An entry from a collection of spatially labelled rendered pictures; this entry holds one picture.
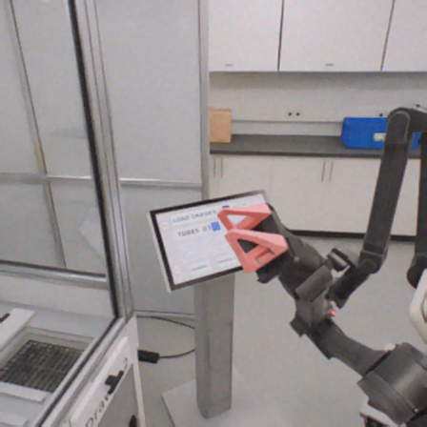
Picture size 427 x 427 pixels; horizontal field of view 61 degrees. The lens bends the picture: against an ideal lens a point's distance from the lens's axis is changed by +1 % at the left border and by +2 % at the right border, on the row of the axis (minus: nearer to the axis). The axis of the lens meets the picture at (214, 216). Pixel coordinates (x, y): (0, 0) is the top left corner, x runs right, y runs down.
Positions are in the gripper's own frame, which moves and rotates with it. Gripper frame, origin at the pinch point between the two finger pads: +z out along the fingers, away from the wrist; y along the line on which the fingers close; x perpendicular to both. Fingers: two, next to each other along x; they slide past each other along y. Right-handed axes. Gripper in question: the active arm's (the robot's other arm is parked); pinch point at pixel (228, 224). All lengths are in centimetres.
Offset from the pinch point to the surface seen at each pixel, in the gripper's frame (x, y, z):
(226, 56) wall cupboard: -25, 282, -156
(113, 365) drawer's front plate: -70, 13, -35
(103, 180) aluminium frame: -35, 45, -10
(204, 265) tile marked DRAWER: -51, 43, -64
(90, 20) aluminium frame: -10, 63, 9
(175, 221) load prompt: -49, 59, -53
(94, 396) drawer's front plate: -71, 4, -28
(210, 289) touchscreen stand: -63, 43, -81
